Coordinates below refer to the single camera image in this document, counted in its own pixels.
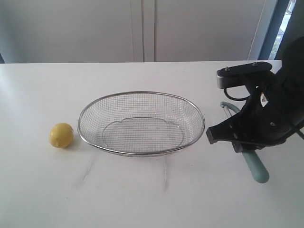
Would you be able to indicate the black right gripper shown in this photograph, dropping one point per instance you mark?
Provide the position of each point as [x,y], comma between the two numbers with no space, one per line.
[268,117]

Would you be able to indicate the teal handled peeler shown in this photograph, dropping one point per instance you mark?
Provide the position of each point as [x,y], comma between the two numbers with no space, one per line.
[255,165]

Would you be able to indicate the yellow lemon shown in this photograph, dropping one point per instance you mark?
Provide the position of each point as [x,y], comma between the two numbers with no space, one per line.
[61,135]

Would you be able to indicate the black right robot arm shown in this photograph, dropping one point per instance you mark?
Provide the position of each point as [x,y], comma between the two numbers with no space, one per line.
[292,60]

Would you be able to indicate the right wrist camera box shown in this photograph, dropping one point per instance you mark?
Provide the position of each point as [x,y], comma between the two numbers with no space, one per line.
[234,76]

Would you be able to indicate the oval wire mesh basket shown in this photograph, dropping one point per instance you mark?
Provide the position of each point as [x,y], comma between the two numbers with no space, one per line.
[141,123]

